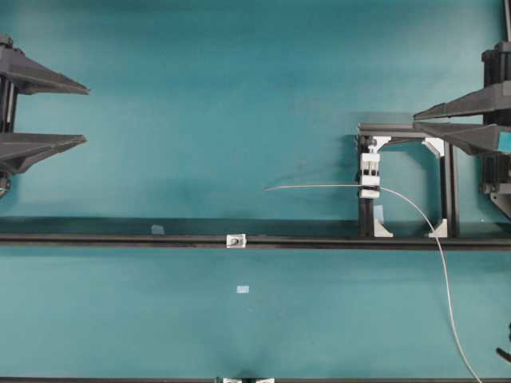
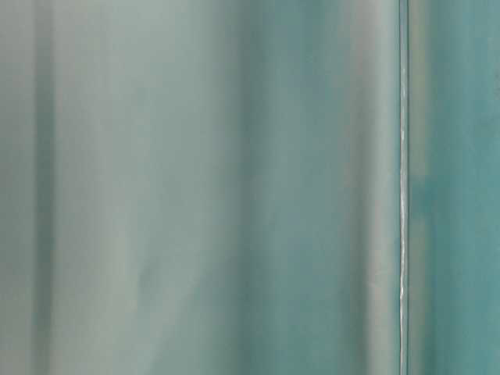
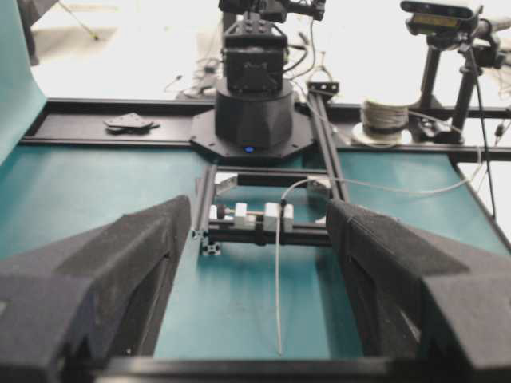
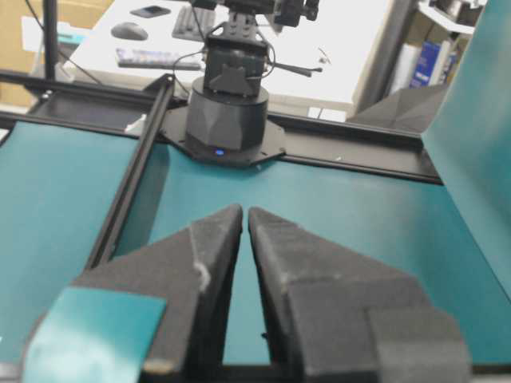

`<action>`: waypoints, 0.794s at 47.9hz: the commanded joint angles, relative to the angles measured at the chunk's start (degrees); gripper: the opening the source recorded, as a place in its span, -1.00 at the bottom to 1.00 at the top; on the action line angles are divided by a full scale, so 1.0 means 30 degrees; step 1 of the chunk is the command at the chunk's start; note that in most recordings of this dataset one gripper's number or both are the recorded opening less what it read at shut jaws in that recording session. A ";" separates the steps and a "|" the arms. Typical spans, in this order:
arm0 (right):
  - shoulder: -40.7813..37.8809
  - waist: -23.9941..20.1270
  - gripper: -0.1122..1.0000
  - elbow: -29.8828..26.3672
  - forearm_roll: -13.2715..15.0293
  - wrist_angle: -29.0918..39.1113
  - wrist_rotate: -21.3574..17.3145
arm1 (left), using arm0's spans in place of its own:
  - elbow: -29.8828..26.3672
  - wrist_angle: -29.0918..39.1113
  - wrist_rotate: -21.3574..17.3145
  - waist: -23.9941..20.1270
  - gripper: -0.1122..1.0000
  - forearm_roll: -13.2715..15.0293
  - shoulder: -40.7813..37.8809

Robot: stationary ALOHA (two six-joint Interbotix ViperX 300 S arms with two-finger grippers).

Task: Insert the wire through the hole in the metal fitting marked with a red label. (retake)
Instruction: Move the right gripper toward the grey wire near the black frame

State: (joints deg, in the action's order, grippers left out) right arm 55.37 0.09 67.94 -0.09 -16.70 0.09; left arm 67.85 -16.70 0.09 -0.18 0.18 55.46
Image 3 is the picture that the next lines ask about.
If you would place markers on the spool of grey wire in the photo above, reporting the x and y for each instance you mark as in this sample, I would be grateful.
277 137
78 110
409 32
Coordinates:
382 124

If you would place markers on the black bracket plates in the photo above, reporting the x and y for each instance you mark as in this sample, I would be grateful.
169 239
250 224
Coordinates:
130 124

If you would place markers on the black aluminium extrusion frame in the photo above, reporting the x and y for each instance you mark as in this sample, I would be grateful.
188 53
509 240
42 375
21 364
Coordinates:
419 184

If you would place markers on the white metal fitting blocks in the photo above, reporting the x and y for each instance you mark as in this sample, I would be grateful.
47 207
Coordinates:
242 218

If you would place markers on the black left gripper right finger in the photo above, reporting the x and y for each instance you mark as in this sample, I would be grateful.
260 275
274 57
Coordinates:
418 294

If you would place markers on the black camera on stand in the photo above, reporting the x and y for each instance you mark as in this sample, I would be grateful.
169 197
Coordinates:
453 25

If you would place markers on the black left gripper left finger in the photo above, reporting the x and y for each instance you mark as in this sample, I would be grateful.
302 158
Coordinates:
92 296

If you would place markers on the black robot arm with base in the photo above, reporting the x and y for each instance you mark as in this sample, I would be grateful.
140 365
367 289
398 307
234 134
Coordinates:
254 116

